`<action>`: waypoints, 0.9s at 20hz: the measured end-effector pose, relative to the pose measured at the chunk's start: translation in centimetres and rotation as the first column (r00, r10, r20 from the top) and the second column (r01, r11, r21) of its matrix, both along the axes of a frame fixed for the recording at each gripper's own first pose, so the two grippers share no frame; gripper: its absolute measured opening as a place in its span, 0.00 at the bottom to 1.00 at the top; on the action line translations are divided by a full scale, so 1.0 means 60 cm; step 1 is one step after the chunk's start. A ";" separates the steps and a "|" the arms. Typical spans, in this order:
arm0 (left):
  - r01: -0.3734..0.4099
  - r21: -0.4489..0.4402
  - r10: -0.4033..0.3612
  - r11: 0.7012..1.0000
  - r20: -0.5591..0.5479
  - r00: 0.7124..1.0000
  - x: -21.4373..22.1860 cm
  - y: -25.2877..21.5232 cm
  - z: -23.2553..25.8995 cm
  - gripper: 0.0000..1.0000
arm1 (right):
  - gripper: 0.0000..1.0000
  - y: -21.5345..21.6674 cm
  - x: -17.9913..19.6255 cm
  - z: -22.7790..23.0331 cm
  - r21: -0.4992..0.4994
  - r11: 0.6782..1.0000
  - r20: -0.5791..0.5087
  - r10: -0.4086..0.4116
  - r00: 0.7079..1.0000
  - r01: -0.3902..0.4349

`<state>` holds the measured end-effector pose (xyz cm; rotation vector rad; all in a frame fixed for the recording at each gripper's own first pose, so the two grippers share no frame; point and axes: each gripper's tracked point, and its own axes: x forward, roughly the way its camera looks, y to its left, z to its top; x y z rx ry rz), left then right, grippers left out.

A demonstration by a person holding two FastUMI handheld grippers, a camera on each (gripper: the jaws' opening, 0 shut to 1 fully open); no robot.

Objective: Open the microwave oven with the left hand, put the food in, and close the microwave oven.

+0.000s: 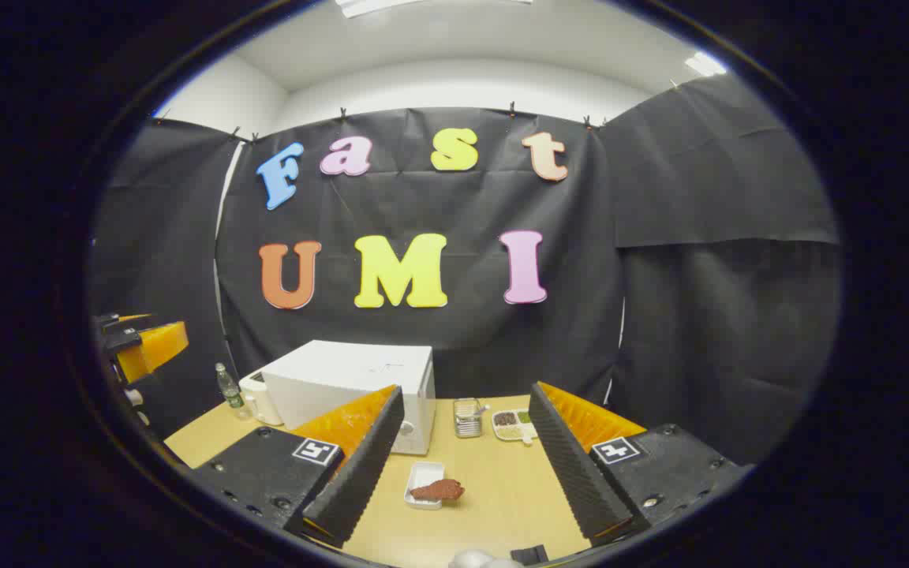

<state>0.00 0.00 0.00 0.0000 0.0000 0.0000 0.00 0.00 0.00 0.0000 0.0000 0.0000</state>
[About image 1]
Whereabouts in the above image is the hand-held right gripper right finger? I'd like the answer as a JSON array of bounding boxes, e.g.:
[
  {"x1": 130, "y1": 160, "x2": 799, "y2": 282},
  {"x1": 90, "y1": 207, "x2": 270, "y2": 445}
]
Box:
[{"x1": 528, "y1": 382, "x2": 755, "y2": 548}]

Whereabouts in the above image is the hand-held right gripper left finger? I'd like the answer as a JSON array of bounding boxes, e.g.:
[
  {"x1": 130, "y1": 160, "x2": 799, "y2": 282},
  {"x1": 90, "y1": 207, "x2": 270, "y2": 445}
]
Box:
[{"x1": 190, "y1": 384, "x2": 406, "y2": 551}]

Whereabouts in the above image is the reddish brown meat piece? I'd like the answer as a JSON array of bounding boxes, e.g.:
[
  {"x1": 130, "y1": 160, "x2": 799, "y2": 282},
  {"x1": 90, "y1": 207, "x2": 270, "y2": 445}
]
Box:
[{"x1": 410, "y1": 478, "x2": 466, "y2": 503}]

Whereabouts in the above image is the white microwave oven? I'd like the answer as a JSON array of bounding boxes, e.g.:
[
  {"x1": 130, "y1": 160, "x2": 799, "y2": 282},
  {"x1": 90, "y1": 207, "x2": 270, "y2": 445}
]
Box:
[{"x1": 261, "y1": 340, "x2": 437, "y2": 456}]

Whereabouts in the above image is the small white rectangular tray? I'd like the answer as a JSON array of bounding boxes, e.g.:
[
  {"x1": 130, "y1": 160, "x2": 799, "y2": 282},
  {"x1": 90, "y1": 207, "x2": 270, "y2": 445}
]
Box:
[{"x1": 404, "y1": 461, "x2": 446, "y2": 510}]

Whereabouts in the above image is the white divided dish with beans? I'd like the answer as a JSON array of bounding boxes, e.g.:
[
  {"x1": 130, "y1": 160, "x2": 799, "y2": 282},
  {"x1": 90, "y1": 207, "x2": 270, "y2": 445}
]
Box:
[{"x1": 492, "y1": 409, "x2": 538, "y2": 446}]

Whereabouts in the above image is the clear plastic water bottle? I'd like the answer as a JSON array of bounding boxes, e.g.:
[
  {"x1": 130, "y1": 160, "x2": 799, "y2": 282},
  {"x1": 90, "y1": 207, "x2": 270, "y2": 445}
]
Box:
[{"x1": 215, "y1": 363, "x2": 250, "y2": 420}]

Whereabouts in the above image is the white toaster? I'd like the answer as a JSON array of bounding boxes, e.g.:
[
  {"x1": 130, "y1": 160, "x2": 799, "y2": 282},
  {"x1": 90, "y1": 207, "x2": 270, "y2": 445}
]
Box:
[{"x1": 238, "y1": 371, "x2": 284, "y2": 427}]

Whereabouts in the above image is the clear glass jar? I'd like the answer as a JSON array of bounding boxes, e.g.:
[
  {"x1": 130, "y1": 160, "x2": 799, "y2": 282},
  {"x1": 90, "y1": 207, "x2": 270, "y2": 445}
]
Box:
[{"x1": 453, "y1": 398, "x2": 485, "y2": 439}]

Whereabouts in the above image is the black backdrop cloth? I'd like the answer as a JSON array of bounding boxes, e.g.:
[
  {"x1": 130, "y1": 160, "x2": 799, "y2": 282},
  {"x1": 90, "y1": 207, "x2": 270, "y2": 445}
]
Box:
[{"x1": 90, "y1": 75, "x2": 842, "y2": 466}]

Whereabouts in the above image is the ceiling light panel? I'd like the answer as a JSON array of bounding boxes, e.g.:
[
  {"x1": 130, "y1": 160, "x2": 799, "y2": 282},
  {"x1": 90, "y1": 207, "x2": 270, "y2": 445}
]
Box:
[
  {"x1": 685, "y1": 51, "x2": 728, "y2": 77},
  {"x1": 336, "y1": 0, "x2": 424, "y2": 18}
]

